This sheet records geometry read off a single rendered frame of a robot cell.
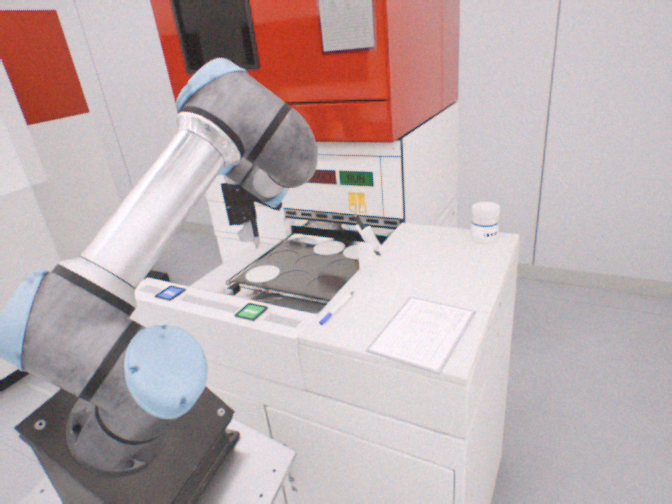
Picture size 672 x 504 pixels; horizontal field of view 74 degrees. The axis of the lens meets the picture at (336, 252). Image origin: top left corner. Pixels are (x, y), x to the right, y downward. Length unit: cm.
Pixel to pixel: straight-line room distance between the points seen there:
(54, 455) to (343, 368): 49
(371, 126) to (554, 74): 158
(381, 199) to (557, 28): 158
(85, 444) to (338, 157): 103
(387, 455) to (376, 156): 82
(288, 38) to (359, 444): 108
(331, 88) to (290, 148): 62
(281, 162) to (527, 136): 217
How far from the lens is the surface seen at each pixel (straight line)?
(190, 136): 72
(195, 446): 87
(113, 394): 65
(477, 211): 124
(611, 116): 276
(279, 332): 96
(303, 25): 137
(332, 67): 134
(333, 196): 149
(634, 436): 220
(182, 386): 64
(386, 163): 137
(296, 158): 75
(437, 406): 88
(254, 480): 90
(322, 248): 144
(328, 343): 90
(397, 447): 101
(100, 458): 78
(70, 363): 65
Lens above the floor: 151
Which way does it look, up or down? 26 degrees down
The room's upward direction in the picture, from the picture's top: 6 degrees counter-clockwise
